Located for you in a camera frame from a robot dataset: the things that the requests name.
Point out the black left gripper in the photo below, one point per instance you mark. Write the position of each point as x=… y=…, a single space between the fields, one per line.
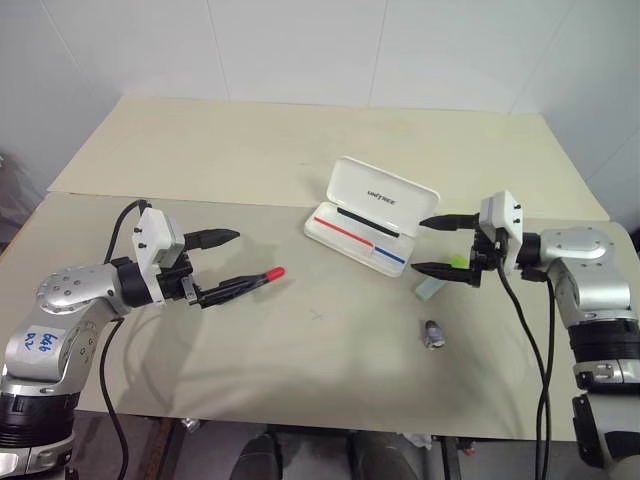
x=176 y=284

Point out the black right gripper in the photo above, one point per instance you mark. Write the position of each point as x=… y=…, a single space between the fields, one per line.
x=482 y=255

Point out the pale blue and green eraser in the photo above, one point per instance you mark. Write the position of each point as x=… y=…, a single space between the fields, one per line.
x=428 y=290

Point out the black marker with red cap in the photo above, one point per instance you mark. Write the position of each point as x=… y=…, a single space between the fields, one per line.
x=276 y=273

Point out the white hinged pencil case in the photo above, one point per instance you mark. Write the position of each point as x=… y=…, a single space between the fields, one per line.
x=380 y=200

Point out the small grey sharpener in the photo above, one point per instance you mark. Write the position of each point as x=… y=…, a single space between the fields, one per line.
x=434 y=335

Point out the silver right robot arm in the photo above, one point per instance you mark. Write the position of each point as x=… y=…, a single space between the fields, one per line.
x=590 y=270

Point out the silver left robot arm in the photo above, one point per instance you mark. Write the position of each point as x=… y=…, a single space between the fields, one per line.
x=65 y=290

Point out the thin black pen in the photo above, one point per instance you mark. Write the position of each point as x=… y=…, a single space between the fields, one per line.
x=367 y=222

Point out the small silver fitting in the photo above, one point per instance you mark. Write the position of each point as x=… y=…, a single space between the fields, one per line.
x=191 y=424

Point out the dark metal table leg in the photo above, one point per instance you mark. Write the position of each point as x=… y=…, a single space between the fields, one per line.
x=451 y=460
x=167 y=450

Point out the crumpled white scrap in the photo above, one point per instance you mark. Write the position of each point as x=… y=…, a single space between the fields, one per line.
x=419 y=440

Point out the dark rounded shape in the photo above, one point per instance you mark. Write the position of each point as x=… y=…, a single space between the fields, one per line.
x=385 y=457
x=260 y=457

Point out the small red fitting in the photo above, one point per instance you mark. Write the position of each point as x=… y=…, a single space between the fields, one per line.
x=469 y=446

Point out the grey patterned background object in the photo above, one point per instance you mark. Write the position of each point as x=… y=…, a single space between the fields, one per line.
x=11 y=200

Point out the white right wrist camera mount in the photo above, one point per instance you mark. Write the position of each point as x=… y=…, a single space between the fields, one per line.
x=505 y=220

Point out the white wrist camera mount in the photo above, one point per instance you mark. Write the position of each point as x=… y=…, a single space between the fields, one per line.
x=150 y=235
x=505 y=220

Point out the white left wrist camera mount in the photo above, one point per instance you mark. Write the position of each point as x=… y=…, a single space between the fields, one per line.
x=150 y=235

